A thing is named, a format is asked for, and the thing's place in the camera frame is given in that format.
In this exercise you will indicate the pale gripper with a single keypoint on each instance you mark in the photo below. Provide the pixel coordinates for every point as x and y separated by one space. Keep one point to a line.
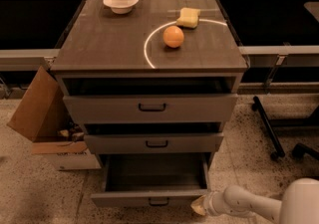
209 202

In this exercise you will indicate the grey bottom drawer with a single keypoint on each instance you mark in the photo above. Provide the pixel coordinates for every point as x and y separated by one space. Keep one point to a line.
154 180

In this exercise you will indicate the grey drawer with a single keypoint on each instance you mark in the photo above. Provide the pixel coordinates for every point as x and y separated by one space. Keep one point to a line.
154 143
151 109
154 180

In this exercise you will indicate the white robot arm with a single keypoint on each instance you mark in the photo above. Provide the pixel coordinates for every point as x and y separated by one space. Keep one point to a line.
299 205

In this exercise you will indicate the grey middle drawer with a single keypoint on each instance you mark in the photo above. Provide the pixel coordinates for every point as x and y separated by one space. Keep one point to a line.
154 143

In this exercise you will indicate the grey top drawer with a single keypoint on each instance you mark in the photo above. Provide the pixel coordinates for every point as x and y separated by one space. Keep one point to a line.
151 109

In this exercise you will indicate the grey drawer cabinet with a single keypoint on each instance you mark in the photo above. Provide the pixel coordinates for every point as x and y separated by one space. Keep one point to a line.
107 54

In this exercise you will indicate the black office chair base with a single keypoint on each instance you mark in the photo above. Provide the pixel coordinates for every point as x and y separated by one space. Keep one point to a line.
300 150

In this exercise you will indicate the orange ball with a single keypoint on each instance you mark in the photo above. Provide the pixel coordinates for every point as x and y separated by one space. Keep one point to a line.
173 36

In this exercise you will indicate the open cardboard box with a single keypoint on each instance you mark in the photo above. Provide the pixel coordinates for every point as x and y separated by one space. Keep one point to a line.
42 118

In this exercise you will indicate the yellow sponge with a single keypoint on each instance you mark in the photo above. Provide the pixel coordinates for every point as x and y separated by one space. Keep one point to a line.
188 18

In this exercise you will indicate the white bowl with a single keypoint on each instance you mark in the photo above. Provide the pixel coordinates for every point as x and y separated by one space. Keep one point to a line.
120 6

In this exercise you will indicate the metal shelf bracket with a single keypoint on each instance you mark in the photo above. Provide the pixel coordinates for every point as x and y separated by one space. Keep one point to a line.
280 59

